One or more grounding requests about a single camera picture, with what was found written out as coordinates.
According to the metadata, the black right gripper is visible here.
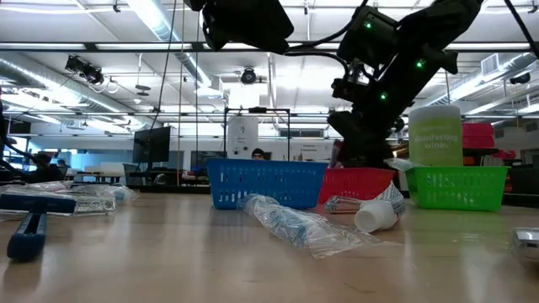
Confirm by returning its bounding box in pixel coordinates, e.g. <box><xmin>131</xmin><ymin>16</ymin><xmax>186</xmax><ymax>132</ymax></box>
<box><xmin>327</xmin><ymin>109</ymin><xmax>405</xmax><ymax>169</ymax></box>

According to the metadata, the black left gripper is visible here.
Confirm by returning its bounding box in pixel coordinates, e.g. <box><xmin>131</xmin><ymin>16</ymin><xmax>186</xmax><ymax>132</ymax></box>
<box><xmin>184</xmin><ymin>0</ymin><xmax>295</xmax><ymax>55</ymax></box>

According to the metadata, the teal white toothbrush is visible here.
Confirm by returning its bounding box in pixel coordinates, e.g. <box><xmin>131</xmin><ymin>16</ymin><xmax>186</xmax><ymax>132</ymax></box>
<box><xmin>382</xmin><ymin>157</ymin><xmax>424</xmax><ymax>173</ymax></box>

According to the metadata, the silver nail clipper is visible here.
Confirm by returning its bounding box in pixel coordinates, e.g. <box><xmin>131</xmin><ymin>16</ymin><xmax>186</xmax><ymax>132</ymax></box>
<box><xmin>510</xmin><ymin>226</ymin><xmax>539</xmax><ymax>265</ymax></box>
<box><xmin>72</xmin><ymin>194</ymin><xmax>117</xmax><ymax>216</ymax></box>
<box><xmin>323</xmin><ymin>194</ymin><xmax>364</xmax><ymax>215</ymax></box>

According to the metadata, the blue white toothbrush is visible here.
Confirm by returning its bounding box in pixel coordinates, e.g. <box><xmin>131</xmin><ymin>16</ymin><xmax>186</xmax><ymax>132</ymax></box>
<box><xmin>236</xmin><ymin>193</ymin><xmax>382</xmax><ymax>260</ymax></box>
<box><xmin>94</xmin><ymin>183</ymin><xmax>141</xmax><ymax>205</ymax></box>

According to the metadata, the blue disposable razor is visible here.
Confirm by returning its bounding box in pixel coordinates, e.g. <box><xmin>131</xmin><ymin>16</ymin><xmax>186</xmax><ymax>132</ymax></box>
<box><xmin>0</xmin><ymin>193</ymin><xmax>80</xmax><ymax>263</ymax></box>

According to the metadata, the red plastic basket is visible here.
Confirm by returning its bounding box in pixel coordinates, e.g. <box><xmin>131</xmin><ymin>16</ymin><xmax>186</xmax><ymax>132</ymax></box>
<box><xmin>318</xmin><ymin>167</ymin><xmax>397</xmax><ymax>206</ymax></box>

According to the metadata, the blue white toothpaste tube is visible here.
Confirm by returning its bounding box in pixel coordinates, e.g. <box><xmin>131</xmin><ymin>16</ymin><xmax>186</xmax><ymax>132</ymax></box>
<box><xmin>353</xmin><ymin>180</ymin><xmax>407</xmax><ymax>234</ymax></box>

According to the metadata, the green disinfecting wipes canister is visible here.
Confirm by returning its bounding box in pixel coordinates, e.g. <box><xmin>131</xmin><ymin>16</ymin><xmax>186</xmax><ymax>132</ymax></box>
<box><xmin>408</xmin><ymin>104</ymin><xmax>464</xmax><ymax>167</ymax></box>

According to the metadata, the green plastic basket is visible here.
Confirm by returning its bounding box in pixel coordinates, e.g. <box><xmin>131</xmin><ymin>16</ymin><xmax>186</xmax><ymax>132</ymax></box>
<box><xmin>404</xmin><ymin>165</ymin><xmax>510</xmax><ymax>212</ymax></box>

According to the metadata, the blue plastic basket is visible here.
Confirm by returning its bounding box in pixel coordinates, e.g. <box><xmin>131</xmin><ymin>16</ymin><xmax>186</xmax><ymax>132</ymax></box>
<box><xmin>205</xmin><ymin>157</ymin><xmax>329</xmax><ymax>210</ymax></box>

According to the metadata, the white cabinet machine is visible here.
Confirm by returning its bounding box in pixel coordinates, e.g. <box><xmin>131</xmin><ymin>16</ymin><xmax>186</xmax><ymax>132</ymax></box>
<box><xmin>227</xmin><ymin>115</ymin><xmax>260</xmax><ymax>160</ymax></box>

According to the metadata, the black computer monitor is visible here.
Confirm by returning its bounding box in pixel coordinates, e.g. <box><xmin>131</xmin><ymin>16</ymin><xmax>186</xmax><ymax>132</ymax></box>
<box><xmin>132</xmin><ymin>125</ymin><xmax>172</xmax><ymax>165</ymax></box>

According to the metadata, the long ceiling light strip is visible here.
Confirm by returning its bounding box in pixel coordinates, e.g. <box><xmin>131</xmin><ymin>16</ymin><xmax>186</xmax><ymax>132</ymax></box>
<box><xmin>0</xmin><ymin>40</ymin><xmax>539</xmax><ymax>53</ymax></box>

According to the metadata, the white office desk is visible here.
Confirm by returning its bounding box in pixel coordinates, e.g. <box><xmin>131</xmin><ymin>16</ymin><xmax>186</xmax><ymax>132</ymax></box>
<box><xmin>67</xmin><ymin>170</ymin><xmax>125</xmax><ymax>185</ymax></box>

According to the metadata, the clear plastic wrapped toiletry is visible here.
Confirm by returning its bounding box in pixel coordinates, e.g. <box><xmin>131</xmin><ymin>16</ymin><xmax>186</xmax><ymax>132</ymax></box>
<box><xmin>0</xmin><ymin>180</ymin><xmax>72</xmax><ymax>197</ymax></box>

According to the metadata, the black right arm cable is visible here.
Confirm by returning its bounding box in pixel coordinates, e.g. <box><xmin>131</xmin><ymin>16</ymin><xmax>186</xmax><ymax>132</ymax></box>
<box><xmin>284</xmin><ymin>0</ymin><xmax>371</xmax><ymax>71</ymax></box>

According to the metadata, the black dome ceiling camera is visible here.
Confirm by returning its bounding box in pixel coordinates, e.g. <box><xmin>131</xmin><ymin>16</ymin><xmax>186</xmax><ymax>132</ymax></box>
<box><xmin>239</xmin><ymin>66</ymin><xmax>258</xmax><ymax>85</ymax></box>

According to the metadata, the black metal frame stand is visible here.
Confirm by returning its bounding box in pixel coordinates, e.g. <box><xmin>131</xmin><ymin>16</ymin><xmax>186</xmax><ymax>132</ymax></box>
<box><xmin>222</xmin><ymin>106</ymin><xmax>292</xmax><ymax>162</ymax></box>

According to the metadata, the black hanging arm cable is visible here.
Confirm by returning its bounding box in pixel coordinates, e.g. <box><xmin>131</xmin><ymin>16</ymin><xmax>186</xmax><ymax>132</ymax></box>
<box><xmin>149</xmin><ymin>0</ymin><xmax>178</xmax><ymax>131</ymax></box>

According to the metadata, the thin hanging cord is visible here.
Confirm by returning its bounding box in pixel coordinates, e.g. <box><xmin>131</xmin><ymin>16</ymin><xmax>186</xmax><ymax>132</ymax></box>
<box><xmin>195</xmin><ymin>0</ymin><xmax>200</xmax><ymax>169</ymax></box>
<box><xmin>176</xmin><ymin>0</ymin><xmax>186</xmax><ymax>187</ymax></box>

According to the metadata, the silver ceiling air duct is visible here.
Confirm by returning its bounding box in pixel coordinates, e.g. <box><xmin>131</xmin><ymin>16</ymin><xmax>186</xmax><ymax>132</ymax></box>
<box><xmin>125</xmin><ymin>0</ymin><xmax>224</xmax><ymax>92</ymax></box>
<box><xmin>420</xmin><ymin>52</ymin><xmax>539</xmax><ymax>106</ymax></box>
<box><xmin>0</xmin><ymin>56</ymin><xmax>148</xmax><ymax>127</ymax></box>

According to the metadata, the black ceiling camera rig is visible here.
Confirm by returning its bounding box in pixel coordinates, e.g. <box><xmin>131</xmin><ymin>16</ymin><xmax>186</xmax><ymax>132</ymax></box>
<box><xmin>64</xmin><ymin>54</ymin><xmax>105</xmax><ymax>86</ymax></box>

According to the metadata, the thick black overhead cable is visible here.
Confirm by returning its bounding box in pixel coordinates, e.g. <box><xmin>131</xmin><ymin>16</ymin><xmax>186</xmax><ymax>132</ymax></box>
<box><xmin>503</xmin><ymin>0</ymin><xmax>539</xmax><ymax>58</ymax></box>

